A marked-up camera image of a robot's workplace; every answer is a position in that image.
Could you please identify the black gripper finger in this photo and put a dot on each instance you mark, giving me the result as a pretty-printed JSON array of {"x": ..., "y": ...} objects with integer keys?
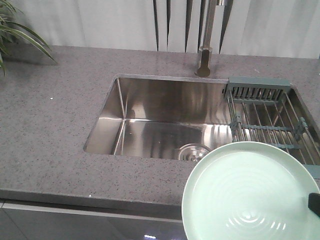
[{"x": 314, "y": 203}]

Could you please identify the stainless steel sink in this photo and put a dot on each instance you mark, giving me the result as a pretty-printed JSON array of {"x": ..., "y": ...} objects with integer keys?
[{"x": 149, "y": 116}]

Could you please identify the white curtain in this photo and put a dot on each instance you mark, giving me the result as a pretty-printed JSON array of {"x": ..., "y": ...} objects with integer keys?
[{"x": 273, "y": 28}]

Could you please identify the chrome faucet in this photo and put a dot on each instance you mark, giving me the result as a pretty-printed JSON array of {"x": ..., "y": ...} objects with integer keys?
[{"x": 205, "y": 51}]

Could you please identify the grey kitchen island cabinet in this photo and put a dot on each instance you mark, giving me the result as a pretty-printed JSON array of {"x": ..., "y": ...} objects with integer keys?
[{"x": 38, "y": 216}]

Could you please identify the steel sink drain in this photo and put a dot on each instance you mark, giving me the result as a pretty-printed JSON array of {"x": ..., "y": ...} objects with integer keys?
[{"x": 191, "y": 152}]

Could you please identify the mint green plate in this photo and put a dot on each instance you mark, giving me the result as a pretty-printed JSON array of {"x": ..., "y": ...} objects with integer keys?
[{"x": 249, "y": 191}]

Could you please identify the green potted plant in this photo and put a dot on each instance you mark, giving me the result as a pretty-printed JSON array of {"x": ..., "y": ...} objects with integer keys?
[{"x": 11, "y": 31}]

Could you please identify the teal wire dish rack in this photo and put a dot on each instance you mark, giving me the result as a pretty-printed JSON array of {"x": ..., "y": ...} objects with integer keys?
[{"x": 270, "y": 111}]

